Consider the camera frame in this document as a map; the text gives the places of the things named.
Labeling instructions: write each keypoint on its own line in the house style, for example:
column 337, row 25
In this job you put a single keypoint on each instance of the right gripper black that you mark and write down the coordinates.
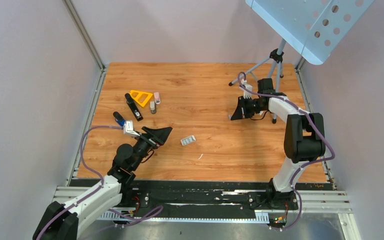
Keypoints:
column 241, row 112

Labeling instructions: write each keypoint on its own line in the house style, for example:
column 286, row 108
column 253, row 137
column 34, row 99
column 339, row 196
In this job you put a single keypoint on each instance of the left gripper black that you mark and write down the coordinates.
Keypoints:
column 155, row 138

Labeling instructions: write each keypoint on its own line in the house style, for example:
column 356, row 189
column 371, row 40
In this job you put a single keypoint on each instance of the grey white stapler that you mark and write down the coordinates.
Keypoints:
column 153, row 107

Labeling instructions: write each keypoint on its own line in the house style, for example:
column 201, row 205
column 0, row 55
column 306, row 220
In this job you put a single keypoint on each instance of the pink stapler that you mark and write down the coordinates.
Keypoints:
column 157, row 97

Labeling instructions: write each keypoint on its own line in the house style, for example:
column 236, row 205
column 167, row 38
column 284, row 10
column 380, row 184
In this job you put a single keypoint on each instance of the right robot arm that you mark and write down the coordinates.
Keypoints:
column 304, row 140

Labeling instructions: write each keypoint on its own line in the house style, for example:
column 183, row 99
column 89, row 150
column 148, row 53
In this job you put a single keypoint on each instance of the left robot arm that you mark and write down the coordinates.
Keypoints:
column 68, row 220

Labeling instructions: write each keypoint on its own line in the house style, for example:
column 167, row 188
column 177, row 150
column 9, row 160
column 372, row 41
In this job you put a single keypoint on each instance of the yellow plastic triangle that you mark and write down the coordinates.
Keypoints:
column 141, row 97

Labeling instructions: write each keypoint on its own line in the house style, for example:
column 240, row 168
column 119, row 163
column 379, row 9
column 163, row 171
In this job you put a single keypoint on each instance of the light blue music stand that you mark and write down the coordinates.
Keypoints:
column 313, row 28

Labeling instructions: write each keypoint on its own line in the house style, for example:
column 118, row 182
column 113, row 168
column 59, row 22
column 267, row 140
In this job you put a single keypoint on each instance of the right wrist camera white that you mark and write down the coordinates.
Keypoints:
column 247, row 89

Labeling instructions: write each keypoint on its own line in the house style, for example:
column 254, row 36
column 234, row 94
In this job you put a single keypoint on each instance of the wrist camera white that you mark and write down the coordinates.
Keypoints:
column 128, row 129
column 247, row 89

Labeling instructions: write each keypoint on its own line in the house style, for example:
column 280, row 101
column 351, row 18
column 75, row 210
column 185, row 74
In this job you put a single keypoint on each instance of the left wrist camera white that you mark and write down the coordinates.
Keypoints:
column 128, row 129

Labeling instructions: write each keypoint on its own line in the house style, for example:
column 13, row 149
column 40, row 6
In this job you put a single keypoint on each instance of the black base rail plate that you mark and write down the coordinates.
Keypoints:
column 199, row 200

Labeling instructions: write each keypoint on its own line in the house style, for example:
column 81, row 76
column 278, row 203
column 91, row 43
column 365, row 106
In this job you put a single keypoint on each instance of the aluminium frame post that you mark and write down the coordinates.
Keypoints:
column 76, row 18

